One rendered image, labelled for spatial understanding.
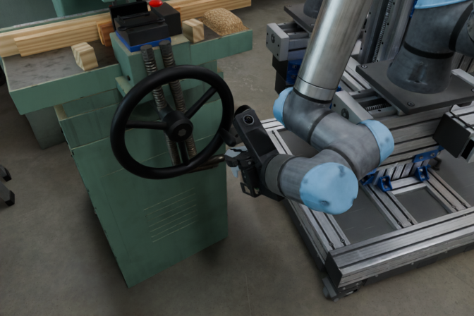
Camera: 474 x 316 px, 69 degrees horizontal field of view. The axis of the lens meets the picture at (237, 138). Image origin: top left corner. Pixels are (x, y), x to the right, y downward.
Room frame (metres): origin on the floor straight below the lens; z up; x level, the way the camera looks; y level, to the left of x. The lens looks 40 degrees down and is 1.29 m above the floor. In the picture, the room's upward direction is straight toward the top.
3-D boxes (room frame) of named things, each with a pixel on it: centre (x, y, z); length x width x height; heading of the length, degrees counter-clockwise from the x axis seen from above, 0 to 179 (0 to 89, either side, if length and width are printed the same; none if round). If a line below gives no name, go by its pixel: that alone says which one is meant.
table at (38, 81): (0.81, 0.24, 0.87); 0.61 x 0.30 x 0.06; 122
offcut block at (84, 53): (0.71, 0.34, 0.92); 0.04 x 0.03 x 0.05; 42
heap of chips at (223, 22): (0.96, 0.04, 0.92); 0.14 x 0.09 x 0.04; 32
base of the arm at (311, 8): (1.27, -0.32, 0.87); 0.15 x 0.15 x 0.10
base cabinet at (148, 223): (0.99, 0.38, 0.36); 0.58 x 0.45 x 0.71; 32
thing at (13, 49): (0.92, 0.31, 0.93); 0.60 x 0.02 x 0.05; 122
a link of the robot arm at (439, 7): (0.79, -0.48, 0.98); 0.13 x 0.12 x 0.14; 37
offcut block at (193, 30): (0.86, 0.11, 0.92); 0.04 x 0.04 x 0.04; 45
